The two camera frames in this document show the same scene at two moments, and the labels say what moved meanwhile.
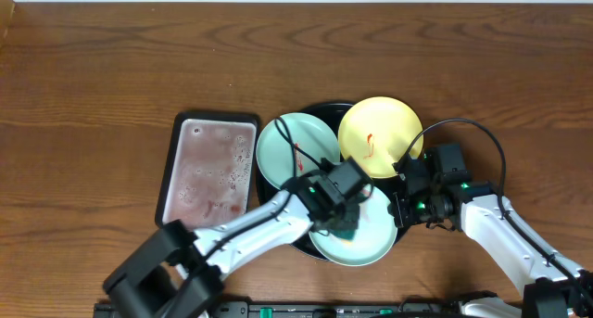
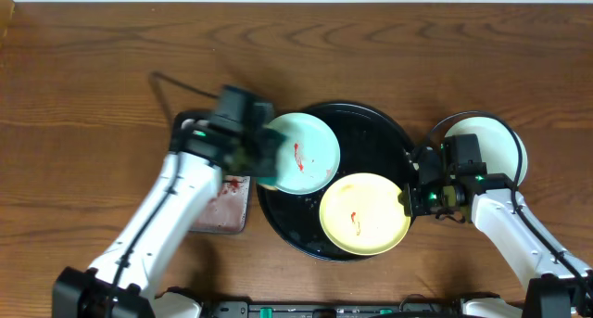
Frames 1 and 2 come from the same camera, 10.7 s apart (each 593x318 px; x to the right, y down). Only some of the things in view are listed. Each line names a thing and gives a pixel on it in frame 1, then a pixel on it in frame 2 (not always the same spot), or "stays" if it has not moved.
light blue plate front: [375, 234] to [498, 146]
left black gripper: [343, 221] to [267, 151]
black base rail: [320, 310] stays
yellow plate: [378, 132] to [363, 214]
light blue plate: [291, 144] stays
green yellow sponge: [342, 220] to [242, 157]
